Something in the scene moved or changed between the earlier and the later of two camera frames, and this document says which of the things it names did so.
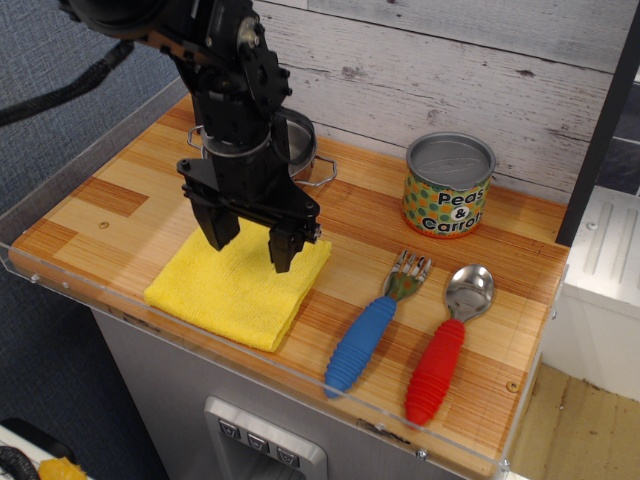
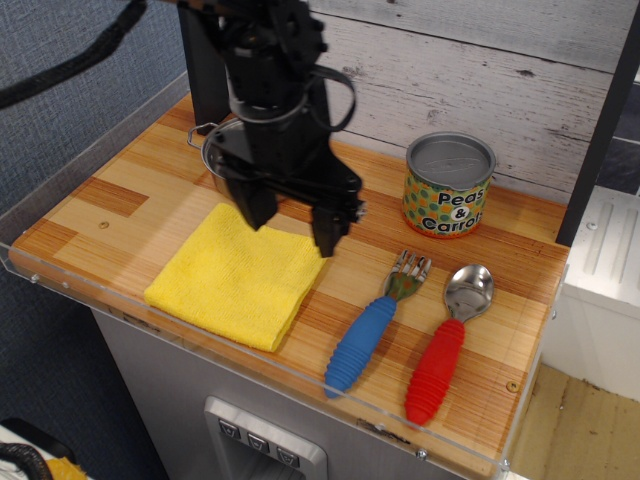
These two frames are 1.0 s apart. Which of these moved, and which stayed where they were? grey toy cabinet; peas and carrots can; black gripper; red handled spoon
Moved: black gripper
Stayed: peas and carrots can; red handled spoon; grey toy cabinet
